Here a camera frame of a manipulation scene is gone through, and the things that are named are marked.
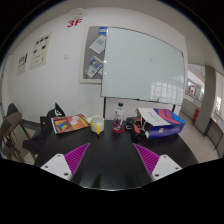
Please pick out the red 3F wall sign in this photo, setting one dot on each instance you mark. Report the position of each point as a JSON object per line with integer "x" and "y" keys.
{"x": 73, "y": 23}

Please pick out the round black table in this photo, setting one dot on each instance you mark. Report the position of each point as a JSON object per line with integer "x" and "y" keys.
{"x": 111, "y": 161}

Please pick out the colourful picture book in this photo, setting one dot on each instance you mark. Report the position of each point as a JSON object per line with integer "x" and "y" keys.
{"x": 69, "y": 123}

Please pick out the round brown side table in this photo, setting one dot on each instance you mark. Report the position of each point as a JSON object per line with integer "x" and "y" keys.
{"x": 6, "y": 129}

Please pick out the white yellow mug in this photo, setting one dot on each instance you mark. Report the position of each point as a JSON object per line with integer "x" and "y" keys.
{"x": 97, "y": 124}

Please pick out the blue white cardboard box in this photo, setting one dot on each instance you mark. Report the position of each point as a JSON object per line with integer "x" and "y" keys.
{"x": 160, "y": 122}

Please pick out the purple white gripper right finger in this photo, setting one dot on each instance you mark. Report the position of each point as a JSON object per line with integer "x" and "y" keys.
{"x": 156, "y": 166}

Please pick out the dark chair behind table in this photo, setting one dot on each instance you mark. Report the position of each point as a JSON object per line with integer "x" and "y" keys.
{"x": 11, "y": 109}

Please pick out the chair with black jacket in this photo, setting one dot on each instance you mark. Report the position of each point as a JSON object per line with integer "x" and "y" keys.
{"x": 35, "y": 143}

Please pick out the small white wall poster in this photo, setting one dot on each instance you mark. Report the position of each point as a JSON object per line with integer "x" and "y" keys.
{"x": 22, "y": 64}

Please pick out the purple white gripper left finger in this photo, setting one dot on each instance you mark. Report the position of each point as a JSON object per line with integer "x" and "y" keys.
{"x": 65, "y": 166}

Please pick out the red round coaster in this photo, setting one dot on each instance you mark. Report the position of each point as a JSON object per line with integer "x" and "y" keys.
{"x": 118, "y": 129}

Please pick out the large whiteboard on stand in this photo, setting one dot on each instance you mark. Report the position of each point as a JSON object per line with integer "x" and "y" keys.
{"x": 141, "y": 67}

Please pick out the grey pin notice board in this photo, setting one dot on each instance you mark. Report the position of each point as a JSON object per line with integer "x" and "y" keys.
{"x": 92, "y": 54}

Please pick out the black red gadget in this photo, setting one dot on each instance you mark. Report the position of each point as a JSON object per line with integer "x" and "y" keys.
{"x": 133, "y": 124}

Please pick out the clear plastic water bottle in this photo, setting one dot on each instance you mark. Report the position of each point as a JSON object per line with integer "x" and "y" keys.
{"x": 119, "y": 116}

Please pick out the large white wall poster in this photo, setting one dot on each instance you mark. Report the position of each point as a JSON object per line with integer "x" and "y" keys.
{"x": 40, "y": 50}

